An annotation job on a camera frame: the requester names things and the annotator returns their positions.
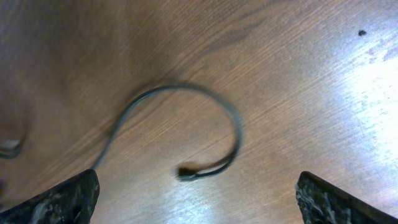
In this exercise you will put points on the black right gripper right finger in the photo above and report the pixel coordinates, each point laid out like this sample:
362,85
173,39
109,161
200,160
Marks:
323,203

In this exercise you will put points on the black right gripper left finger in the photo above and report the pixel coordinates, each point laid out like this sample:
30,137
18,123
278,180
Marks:
70,202

